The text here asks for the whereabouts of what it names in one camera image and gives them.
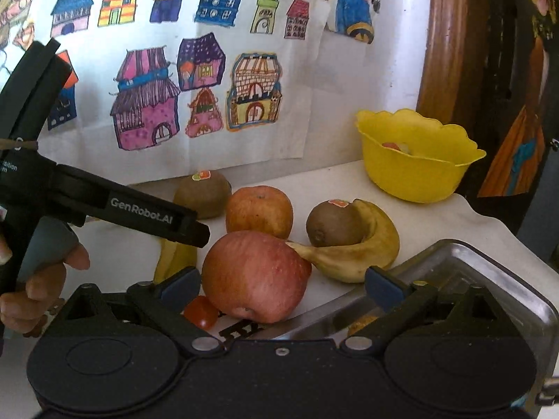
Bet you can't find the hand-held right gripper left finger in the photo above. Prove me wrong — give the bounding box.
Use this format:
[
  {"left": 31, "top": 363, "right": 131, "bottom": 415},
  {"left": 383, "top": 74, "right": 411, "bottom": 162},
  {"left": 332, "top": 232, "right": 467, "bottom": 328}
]
[{"left": 65, "top": 266, "right": 226, "bottom": 355}]

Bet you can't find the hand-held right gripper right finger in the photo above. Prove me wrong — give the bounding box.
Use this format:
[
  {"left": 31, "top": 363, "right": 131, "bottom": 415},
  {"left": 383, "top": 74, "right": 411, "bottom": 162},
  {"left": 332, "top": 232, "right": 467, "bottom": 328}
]
[{"left": 341, "top": 266, "right": 504, "bottom": 354}]

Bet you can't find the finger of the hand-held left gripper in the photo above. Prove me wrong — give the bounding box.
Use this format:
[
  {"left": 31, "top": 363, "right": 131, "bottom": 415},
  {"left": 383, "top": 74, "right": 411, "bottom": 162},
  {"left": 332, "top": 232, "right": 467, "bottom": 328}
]
[
  {"left": 0, "top": 39, "right": 73, "bottom": 147},
  {"left": 57, "top": 164, "right": 211, "bottom": 248}
]

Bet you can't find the yellow banana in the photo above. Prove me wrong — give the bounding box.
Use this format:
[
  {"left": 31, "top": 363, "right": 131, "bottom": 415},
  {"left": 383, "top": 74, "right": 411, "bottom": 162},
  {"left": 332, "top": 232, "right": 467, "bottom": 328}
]
[
  {"left": 286, "top": 198, "right": 401, "bottom": 284},
  {"left": 153, "top": 238, "right": 199, "bottom": 284}
]

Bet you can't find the brown kiwi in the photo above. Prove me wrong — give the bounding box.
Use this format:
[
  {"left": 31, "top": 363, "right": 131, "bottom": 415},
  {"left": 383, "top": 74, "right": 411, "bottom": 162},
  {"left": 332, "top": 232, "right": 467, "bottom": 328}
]
[
  {"left": 174, "top": 170, "right": 232, "bottom": 220},
  {"left": 306, "top": 199, "right": 365, "bottom": 248}
]

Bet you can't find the large red apple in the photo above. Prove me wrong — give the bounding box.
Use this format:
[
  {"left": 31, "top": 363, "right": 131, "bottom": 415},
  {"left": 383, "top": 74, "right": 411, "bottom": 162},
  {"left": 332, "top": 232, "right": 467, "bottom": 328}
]
[{"left": 201, "top": 230, "right": 313, "bottom": 324}]

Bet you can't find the metal tray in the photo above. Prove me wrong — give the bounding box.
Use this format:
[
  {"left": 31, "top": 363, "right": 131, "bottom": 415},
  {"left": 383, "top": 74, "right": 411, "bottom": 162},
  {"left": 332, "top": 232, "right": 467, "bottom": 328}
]
[{"left": 262, "top": 239, "right": 557, "bottom": 402}]

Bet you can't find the small orange-red apple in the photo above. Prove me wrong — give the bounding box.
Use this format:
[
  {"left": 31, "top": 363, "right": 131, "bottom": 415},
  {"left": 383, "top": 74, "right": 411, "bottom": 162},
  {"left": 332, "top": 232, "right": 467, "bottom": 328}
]
[{"left": 225, "top": 186, "right": 293, "bottom": 240}]

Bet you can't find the person's left hand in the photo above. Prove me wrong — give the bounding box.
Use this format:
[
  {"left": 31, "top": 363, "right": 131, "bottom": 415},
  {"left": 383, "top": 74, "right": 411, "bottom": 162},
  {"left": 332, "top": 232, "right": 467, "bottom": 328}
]
[{"left": 0, "top": 243, "right": 91, "bottom": 338}]

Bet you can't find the red cherry tomato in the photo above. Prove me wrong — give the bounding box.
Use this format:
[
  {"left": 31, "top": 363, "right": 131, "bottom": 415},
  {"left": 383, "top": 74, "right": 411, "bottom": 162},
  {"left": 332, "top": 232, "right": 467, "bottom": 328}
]
[{"left": 183, "top": 295, "right": 219, "bottom": 331}]

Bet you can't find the black table sticker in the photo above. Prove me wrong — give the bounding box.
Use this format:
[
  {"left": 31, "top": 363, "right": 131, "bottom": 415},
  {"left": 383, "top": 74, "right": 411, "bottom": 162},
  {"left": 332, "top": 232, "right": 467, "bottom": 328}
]
[{"left": 218, "top": 321, "right": 263, "bottom": 341}]

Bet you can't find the yellow scalloped plastic bowl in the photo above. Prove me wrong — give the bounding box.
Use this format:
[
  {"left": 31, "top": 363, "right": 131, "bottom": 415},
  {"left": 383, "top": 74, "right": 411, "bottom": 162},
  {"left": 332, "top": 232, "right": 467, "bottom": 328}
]
[{"left": 355, "top": 109, "right": 487, "bottom": 204}]

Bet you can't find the house drawing poster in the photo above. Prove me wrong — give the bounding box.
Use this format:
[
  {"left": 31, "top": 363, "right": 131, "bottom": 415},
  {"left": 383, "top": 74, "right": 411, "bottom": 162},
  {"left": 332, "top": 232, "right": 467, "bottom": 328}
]
[{"left": 0, "top": 0, "right": 326, "bottom": 184}]

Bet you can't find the dark figure poster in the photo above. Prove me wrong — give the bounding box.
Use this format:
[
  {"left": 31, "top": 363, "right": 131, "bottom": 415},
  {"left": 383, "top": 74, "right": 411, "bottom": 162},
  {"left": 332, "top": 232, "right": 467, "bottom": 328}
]
[{"left": 478, "top": 0, "right": 559, "bottom": 197}]

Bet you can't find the cartoon animal poster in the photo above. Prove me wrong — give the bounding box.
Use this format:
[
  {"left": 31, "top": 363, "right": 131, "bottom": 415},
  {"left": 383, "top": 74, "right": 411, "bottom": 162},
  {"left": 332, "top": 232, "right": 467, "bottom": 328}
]
[{"left": 253, "top": 0, "right": 385, "bottom": 44}]

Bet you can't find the curved wooden frame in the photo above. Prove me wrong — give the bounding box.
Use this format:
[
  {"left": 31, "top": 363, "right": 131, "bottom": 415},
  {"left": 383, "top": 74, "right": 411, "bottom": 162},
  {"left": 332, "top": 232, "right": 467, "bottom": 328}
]
[{"left": 417, "top": 0, "right": 516, "bottom": 140}]

